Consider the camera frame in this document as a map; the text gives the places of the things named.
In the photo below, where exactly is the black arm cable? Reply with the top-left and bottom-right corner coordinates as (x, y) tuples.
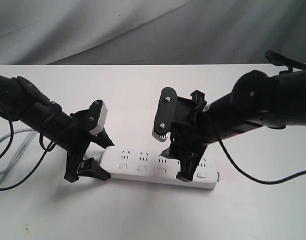
(0, 97), (68, 192)
(187, 107), (306, 186)

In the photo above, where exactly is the white power strip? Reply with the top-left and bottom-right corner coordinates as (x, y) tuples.
(99, 146), (220, 190)

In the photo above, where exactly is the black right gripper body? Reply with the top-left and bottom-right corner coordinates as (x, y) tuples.
(171, 90), (207, 146)

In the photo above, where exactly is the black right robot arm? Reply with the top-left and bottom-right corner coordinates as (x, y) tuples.
(152, 50), (306, 182)

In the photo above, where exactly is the grey backdrop cloth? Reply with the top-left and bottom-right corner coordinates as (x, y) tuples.
(0, 0), (306, 65)

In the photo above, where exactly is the grey power strip cable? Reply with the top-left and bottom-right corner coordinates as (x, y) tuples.
(0, 128), (103, 188)

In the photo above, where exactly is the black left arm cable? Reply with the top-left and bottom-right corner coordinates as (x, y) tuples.
(0, 97), (68, 192)

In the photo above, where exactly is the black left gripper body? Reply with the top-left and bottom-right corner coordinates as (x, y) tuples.
(59, 109), (94, 182)

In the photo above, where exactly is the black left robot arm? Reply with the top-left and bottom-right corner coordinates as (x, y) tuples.
(0, 75), (113, 183)

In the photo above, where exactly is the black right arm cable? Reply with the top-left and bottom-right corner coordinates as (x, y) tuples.
(187, 107), (306, 186)

